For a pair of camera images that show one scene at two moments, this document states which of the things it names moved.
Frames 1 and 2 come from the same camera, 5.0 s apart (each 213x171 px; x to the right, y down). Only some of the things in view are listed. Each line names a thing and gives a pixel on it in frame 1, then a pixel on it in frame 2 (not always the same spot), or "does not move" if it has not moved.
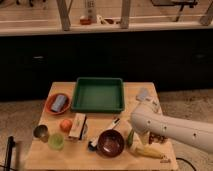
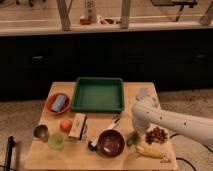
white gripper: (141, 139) -> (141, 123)
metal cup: (41, 132) does not move
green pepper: (130, 138) does not move
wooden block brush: (79, 126) does not move
